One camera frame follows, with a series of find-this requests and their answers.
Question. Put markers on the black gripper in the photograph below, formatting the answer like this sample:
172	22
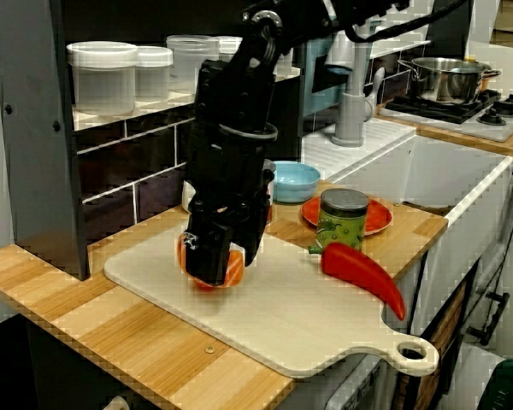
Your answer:
226	171

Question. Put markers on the toy oven door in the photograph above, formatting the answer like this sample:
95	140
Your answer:
444	316

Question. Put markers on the red orange plate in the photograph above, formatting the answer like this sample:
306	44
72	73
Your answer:
378	218

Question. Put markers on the salmon sushi toy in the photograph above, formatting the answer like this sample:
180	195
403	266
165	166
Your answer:
235	269

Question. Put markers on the dark grey shelf unit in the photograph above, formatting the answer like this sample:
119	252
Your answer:
38	171

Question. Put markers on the stainless steel pot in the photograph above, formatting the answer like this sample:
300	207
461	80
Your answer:
444	81

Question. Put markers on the white toy sink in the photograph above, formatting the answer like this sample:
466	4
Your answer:
432	171

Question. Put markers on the grey toy faucet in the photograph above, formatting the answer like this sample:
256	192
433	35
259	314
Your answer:
352	115

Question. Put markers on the light blue bowl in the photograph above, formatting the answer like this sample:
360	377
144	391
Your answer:
299	183

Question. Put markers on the small white-lidded plastic jar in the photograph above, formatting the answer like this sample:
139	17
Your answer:
154	77
228	47

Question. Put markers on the toy stove top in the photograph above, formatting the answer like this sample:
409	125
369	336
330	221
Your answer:
432	113

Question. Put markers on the clear lidless plastic jar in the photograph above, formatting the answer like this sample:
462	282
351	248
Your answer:
188	64

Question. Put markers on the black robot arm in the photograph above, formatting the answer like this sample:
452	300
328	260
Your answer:
239	94

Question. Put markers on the grey toy dishwasher panel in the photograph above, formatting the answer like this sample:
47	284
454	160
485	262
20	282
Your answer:
359	388

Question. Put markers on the black stove knob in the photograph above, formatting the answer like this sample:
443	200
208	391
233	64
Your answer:
491	117
508	104

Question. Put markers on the white cutting board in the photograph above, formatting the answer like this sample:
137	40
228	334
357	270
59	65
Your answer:
282	307

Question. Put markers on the red toy chili pepper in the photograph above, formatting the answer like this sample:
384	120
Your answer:
355	269

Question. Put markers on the green peas can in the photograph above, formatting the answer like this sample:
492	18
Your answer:
342	222

